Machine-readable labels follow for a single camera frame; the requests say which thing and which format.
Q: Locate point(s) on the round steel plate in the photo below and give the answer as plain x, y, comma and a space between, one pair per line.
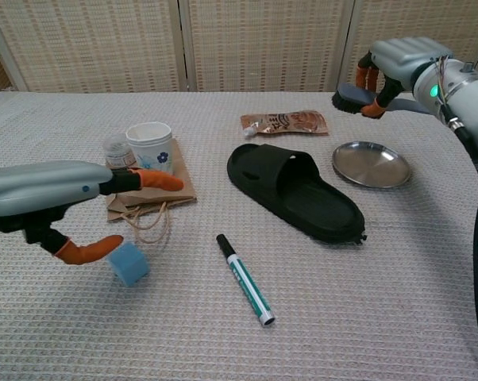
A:
372, 164

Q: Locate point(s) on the bamboo folding screen panel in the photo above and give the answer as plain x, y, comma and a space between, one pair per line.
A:
88, 43
469, 24
267, 43

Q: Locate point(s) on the orange sauce pouch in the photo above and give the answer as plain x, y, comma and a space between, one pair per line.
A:
290, 123

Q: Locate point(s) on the brown paper bag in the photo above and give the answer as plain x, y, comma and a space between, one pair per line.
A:
179, 170

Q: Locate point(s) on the black rubber slipper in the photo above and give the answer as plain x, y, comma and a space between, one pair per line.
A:
286, 186

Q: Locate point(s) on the white woven tablecloth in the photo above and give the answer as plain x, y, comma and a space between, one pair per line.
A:
223, 349

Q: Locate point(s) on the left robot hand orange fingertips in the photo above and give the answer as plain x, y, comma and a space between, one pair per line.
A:
36, 186

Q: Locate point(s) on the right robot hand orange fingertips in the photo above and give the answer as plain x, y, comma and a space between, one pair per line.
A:
405, 55

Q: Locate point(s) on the green white marker pen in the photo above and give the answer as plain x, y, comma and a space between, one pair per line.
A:
247, 283

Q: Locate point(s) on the blue sponge cube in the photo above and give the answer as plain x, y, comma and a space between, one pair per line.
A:
128, 264

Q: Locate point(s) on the white paper cup blue flower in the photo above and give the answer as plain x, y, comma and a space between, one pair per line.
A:
149, 148

